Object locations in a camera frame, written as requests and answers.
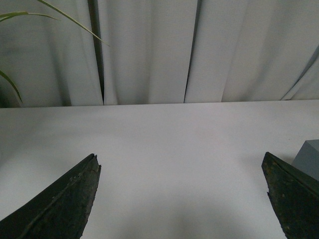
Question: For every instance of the white pleated curtain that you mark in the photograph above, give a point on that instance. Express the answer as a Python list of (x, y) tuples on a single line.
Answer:
[(123, 52)]

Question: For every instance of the gray block base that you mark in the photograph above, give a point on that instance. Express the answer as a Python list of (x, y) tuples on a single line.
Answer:
[(307, 159)]

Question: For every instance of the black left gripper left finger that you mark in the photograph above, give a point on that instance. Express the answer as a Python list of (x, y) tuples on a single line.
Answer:
[(61, 210)]

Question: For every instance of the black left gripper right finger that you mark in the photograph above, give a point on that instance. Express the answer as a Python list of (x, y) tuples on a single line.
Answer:
[(294, 197)]

